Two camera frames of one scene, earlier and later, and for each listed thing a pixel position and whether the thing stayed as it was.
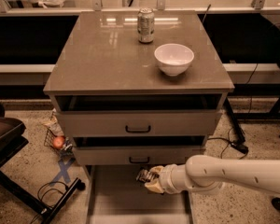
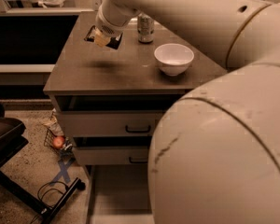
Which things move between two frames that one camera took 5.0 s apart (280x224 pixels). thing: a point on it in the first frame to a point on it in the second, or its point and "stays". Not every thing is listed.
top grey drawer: x=138 y=115 stays
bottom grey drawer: x=114 y=195 stays
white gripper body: x=166 y=178 to x=106 y=28
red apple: x=58 y=142 stays
